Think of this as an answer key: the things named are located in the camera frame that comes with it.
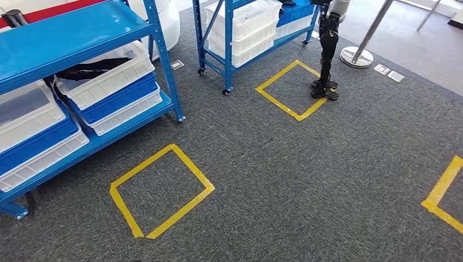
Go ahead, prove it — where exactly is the red barrier belt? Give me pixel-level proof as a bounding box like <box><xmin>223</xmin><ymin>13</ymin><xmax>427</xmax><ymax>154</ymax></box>
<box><xmin>0</xmin><ymin>0</ymin><xmax>106</xmax><ymax>29</ymax></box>

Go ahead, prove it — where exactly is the yellow floor tape square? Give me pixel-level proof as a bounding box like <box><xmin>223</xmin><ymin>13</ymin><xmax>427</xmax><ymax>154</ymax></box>
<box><xmin>421</xmin><ymin>155</ymin><xmax>463</xmax><ymax>236</ymax></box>

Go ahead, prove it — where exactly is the black plastic part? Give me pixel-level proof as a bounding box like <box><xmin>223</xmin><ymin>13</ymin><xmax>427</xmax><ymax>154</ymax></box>
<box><xmin>47</xmin><ymin>57</ymin><xmax>133</xmax><ymax>82</ymax></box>

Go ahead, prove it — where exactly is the black and white humanoid robot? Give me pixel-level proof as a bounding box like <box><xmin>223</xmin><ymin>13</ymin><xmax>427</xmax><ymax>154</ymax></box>
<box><xmin>310</xmin><ymin>0</ymin><xmax>352</xmax><ymax>102</ymax></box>

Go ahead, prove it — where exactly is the silver stanchion pole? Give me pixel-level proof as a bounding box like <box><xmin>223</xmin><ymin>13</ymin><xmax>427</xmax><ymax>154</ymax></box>
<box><xmin>415</xmin><ymin>0</ymin><xmax>443</xmax><ymax>33</ymax></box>

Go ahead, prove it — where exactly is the blue metal shelf rack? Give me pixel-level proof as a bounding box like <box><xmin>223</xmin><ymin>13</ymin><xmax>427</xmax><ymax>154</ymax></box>
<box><xmin>192</xmin><ymin>0</ymin><xmax>321</xmax><ymax>97</ymax></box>
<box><xmin>0</xmin><ymin>0</ymin><xmax>186</xmax><ymax>221</ymax></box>

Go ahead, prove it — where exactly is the silver stanchion with round base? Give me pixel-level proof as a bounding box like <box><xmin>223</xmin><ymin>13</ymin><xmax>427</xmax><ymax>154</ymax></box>
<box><xmin>339</xmin><ymin>0</ymin><xmax>395</xmax><ymax>69</ymax></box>

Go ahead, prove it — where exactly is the white car body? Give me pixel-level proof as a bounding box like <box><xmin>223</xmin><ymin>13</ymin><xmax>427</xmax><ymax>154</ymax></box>
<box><xmin>0</xmin><ymin>0</ymin><xmax>181</xmax><ymax>62</ymax></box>

